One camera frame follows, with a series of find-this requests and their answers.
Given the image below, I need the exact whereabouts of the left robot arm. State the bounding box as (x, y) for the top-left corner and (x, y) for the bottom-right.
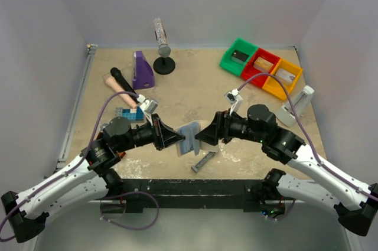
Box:
(1, 114), (185, 243)

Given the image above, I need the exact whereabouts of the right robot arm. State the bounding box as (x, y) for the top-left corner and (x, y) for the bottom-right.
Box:
(195, 105), (377, 236)

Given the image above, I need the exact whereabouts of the purple wedge holder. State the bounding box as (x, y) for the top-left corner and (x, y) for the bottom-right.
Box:
(132, 51), (155, 90)

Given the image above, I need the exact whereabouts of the black card in green bin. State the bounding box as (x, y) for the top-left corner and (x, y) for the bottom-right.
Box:
(230, 50), (249, 64)

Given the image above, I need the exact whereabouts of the tan card in red bin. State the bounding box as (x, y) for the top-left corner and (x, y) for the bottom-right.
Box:
(253, 57), (273, 73)

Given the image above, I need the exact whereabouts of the white card in yellow bin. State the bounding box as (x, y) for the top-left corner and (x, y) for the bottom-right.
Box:
(275, 68), (296, 86)

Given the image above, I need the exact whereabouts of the grey truss bar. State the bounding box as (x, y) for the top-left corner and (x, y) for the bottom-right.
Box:
(191, 151), (218, 173)

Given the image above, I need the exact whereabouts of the blue toy brick block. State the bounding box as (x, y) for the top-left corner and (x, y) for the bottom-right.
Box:
(115, 107), (145, 123)

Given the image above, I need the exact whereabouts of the brown orange block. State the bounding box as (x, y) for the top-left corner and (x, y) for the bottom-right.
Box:
(117, 152), (126, 158)

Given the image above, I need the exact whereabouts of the red glitter microphone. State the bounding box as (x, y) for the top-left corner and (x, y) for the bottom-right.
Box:
(95, 123), (108, 140)

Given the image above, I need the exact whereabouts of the white grey stand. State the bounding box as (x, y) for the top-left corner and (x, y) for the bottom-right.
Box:
(275, 86), (314, 127)

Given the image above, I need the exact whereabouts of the black round stand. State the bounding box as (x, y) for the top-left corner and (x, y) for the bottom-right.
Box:
(153, 57), (175, 75)

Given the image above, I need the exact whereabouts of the green storage bin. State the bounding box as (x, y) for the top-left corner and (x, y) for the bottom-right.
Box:
(219, 38), (259, 77)

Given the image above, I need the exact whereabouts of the beige microphone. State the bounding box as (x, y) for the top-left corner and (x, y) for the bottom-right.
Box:
(104, 75), (137, 109)

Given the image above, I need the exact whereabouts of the red storage bin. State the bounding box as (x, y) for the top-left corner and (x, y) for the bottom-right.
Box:
(240, 47), (279, 80)

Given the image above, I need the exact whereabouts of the glitter microphone on stand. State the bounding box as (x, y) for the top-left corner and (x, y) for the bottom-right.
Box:
(154, 18), (171, 58)

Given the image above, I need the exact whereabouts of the yellow storage bin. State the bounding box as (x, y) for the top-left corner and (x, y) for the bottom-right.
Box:
(262, 58), (303, 100)

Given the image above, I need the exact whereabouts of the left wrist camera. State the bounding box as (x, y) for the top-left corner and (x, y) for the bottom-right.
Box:
(137, 94), (158, 125)

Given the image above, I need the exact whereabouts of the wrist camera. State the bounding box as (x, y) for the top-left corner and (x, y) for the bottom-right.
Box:
(137, 94), (158, 125)
(224, 89), (243, 115)

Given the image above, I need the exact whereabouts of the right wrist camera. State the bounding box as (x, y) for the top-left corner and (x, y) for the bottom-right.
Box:
(224, 89), (243, 115)

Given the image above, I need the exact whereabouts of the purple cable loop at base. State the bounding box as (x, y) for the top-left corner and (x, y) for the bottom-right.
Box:
(99, 191), (162, 229)

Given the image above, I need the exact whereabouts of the black base frame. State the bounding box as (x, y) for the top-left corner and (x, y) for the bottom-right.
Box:
(105, 179), (284, 213)

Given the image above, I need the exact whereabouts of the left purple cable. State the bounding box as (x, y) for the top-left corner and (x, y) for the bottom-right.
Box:
(0, 91), (139, 240)

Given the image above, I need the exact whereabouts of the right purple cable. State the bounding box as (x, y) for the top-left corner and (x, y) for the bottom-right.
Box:
(237, 73), (378, 203)

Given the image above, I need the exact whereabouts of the aluminium frame rail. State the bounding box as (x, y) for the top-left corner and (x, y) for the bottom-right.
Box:
(53, 44), (97, 172)

